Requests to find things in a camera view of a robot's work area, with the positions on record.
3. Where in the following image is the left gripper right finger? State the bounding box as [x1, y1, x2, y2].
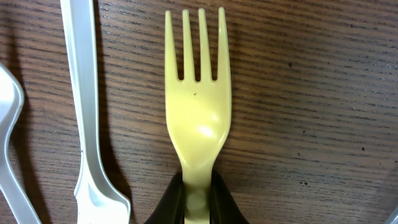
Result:
[210, 171, 249, 224]

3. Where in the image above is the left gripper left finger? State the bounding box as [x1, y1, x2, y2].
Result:
[145, 172, 185, 224]

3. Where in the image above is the thin white plastic fork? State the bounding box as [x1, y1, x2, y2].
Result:
[60, 0, 131, 224]

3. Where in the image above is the yellow plastic fork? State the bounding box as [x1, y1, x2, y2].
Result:
[164, 7, 232, 223]

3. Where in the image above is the left clear plastic container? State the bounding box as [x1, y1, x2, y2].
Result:
[384, 207, 398, 224]

